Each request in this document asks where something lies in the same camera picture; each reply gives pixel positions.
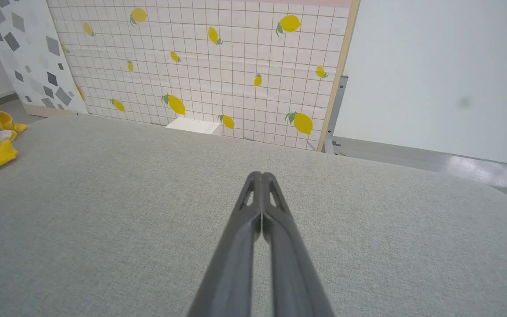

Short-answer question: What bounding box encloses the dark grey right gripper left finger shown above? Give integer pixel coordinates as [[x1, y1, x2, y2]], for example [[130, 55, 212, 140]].
[[187, 171, 263, 317]]

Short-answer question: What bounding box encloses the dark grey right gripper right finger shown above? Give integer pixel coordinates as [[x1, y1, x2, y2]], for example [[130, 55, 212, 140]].
[[262, 172, 336, 317]]

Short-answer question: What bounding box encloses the white box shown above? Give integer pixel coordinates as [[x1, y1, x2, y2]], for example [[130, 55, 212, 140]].
[[165, 117, 222, 135]]

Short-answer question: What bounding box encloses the lemon print tiled panel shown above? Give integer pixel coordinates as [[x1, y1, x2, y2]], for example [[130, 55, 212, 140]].
[[46, 0, 361, 153]]

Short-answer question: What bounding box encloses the grey metal panel bracket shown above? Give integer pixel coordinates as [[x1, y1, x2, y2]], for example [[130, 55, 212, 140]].
[[324, 76, 349, 155]]

